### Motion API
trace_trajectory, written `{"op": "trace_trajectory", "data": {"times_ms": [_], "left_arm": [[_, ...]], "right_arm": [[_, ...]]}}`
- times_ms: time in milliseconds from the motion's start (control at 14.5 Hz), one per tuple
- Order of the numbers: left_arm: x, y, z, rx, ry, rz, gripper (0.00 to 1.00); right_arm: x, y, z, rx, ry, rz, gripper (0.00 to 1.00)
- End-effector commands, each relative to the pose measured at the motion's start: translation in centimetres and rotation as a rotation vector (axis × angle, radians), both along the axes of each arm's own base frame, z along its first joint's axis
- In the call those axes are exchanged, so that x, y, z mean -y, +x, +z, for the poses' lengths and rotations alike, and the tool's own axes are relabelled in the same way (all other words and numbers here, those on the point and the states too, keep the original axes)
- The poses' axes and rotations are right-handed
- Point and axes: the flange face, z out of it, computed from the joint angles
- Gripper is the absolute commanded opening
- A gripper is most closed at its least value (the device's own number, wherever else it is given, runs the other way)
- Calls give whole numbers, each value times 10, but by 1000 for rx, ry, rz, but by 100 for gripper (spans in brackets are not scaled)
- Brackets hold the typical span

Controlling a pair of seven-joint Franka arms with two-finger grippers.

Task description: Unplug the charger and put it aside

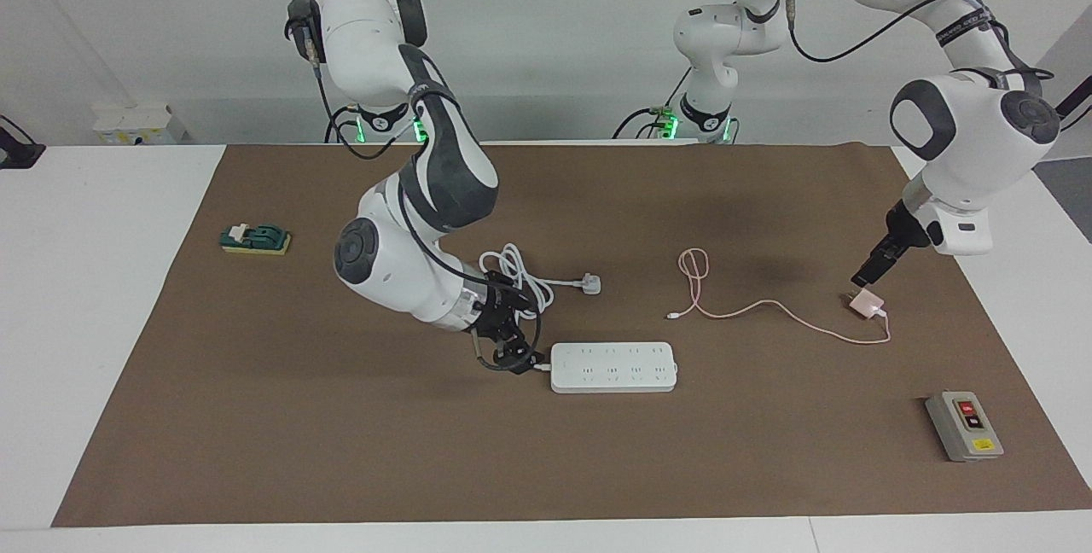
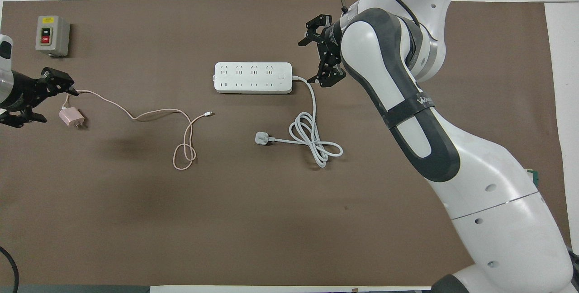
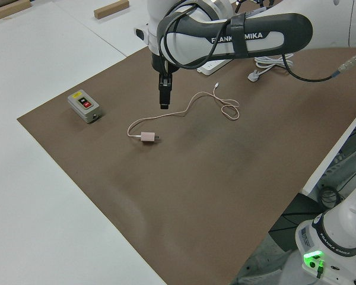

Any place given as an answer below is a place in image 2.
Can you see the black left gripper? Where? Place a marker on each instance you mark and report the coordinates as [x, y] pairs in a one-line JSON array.
[[27, 94]]

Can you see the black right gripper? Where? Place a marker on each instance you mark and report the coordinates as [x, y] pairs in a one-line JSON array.
[[332, 44]]

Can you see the pink charger adapter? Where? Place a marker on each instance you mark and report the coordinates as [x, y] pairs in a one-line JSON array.
[[70, 116]]

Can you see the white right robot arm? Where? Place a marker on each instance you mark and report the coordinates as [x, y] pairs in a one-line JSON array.
[[479, 184]]

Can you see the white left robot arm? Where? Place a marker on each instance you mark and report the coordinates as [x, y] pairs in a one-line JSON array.
[[3, 64]]

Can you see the white power strip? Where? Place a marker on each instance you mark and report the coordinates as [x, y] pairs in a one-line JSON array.
[[253, 78]]

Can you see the brown table mat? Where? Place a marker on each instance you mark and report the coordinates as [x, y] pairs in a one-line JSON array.
[[253, 220]]

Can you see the green circuit board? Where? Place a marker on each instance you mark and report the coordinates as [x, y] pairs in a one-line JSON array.
[[534, 179]]

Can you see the grey push button switch box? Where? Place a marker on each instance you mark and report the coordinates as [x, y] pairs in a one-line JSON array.
[[52, 35]]

